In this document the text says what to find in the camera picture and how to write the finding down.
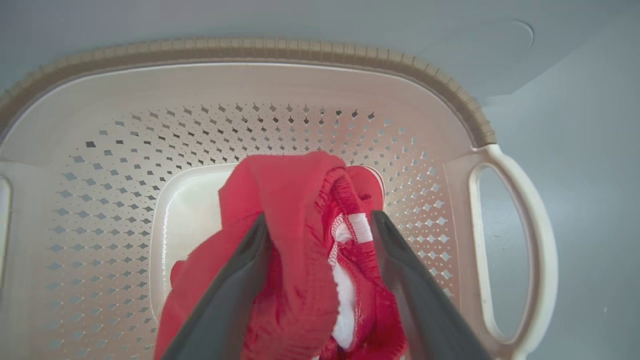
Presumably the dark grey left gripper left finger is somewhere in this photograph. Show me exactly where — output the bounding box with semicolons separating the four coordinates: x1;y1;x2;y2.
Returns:
161;212;274;360

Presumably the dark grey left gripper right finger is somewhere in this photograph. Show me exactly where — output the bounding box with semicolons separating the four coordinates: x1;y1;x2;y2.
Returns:
370;210;494;360

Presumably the red and white garment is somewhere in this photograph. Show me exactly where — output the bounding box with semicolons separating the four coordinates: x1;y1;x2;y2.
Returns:
152;151;408;360

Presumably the cream perforated laundry basket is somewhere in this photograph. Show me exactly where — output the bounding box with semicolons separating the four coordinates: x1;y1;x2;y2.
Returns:
0;37;559;360

